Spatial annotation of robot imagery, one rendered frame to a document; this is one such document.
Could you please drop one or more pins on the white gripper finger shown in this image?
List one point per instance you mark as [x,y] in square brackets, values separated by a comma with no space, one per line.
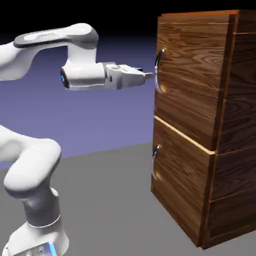
[148,75]
[140,69]

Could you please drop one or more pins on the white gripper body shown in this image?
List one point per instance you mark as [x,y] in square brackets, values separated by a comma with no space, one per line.
[130,77]

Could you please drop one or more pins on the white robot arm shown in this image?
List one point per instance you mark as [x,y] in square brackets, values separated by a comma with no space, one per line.
[82,74]

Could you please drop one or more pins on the tall wood cabinet door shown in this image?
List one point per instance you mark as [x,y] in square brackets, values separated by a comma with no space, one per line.
[190,90]

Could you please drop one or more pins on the dark wood cabinet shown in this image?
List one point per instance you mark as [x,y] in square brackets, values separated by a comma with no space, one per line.
[230,130]

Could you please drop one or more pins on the short wood cabinet door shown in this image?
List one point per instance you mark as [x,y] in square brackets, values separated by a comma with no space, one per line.
[180,180]

